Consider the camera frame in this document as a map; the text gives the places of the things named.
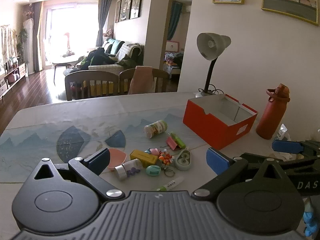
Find pile of dark clothes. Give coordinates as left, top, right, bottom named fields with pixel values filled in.
left=80, top=47, right=118, bottom=70

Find small jar with purple beads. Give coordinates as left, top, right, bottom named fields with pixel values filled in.
left=114, top=159, right=143, bottom=182

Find grey green correction tape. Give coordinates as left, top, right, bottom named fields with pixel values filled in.
left=174, top=149, right=193, bottom=172

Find teal curtain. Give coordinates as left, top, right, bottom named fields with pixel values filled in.
left=167, top=1, right=182, bottom=40

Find grey curtain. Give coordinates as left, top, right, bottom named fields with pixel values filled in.
left=96, top=0, right=113, bottom=48
left=32, top=2, right=43, bottom=72

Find person's right hand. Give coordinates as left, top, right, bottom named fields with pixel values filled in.
left=302, top=196, right=319, bottom=237

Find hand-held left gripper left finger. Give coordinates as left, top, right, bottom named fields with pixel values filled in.
left=24, top=148, right=125, bottom=202

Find white tube with green cap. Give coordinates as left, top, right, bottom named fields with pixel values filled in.
left=156, top=177, right=185, bottom=192

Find red water bottle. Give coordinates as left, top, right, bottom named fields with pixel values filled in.
left=255, top=83, right=291, bottom=140

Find green lid toothpick jar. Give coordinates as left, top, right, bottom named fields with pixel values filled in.
left=143, top=120, right=168, bottom=139

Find white standing air conditioner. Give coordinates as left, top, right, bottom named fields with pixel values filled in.
left=22, top=17, right=34, bottom=64

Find grey desk lamp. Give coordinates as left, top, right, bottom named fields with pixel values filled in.
left=195, top=32, right=232, bottom=98

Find coffee table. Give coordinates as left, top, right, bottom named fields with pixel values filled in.
left=51, top=55, right=79, bottom=85

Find hanging white clothes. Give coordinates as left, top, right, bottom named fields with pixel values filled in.
left=0, top=25, right=18, bottom=65

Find red figure keychain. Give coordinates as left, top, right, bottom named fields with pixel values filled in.
left=157, top=150, right=176, bottom=178

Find teal round tape case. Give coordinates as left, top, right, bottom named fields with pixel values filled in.
left=146, top=164, right=162, bottom=178

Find mountain print table runner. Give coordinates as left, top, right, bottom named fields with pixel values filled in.
left=0, top=105, right=208, bottom=180

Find pink binder clip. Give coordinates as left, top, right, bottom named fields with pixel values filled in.
left=160, top=135, right=181, bottom=152

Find pink bowl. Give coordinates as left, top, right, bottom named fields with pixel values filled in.
left=107, top=148, right=128, bottom=172

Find wooden chair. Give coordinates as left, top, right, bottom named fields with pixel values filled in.
left=64, top=70, right=120, bottom=102
left=119, top=66, right=170, bottom=95

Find pink cloth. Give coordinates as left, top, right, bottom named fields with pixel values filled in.
left=129, top=66, right=154, bottom=95

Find green plastic tube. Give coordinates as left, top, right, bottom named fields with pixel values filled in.
left=172, top=133, right=187, bottom=149

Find beige sofa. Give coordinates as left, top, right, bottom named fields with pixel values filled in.
left=85, top=39, right=145, bottom=74

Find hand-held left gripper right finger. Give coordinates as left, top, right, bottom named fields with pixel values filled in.
left=191, top=147, right=295, bottom=202

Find yellow small box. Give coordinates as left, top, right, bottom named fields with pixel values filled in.
left=130, top=149, right=158, bottom=168

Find black framed wall picture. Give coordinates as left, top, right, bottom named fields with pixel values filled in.
left=119, top=0, right=133, bottom=22
left=114, top=0, right=122, bottom=23
left=129, top=0, right=145, bottom=20

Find large yellow framed poster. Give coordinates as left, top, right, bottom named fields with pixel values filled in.
left=261, top=0, right=320, bottom=27

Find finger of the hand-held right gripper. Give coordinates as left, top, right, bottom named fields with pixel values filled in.
left=272, top=139, right=320, bottom=158
left=236, top=152, right=320, bottom=198

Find black lamp cable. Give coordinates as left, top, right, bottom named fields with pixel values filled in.
left=199, top=84, right=221, bottom=95

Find green potted plant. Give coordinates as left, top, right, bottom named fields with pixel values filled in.
left=17, top=27, right=28, bottom=63

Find red cardboard box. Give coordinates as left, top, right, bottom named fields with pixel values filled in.
left=182, top=94, right=258, bottom=151

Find clear plastic packet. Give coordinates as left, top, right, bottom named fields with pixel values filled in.
left=275, top=124, right=292, bottom=142

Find wooden television cabinet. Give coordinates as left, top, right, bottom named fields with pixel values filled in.
left=0, top=62, right=28, bottom=98

